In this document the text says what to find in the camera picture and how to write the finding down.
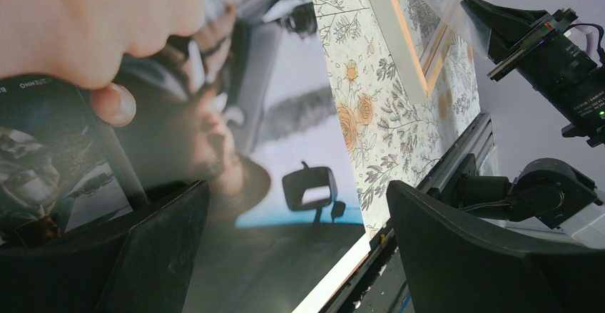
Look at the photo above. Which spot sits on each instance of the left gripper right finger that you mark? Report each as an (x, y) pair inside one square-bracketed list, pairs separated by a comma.
[(504, 271)]

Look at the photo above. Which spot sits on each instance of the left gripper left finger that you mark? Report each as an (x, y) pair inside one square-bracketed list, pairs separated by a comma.
[(139, 262)]

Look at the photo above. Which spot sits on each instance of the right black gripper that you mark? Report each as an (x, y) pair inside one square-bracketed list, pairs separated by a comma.
[(533, 43)]

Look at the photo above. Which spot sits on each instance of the light wooden picture frame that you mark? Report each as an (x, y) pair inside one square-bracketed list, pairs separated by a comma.
[(419, 64)]

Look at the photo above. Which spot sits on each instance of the photo print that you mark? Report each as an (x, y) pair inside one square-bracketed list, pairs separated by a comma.
[(108, 106)]

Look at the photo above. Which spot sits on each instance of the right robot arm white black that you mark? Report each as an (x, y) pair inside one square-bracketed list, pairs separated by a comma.
[(548, 189)]

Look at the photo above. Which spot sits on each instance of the floral patterned table mat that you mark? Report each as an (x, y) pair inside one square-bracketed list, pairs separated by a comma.
[(387, 136)]

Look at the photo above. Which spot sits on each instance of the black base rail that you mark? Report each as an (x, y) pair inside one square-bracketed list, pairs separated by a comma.
[(405, 272)]

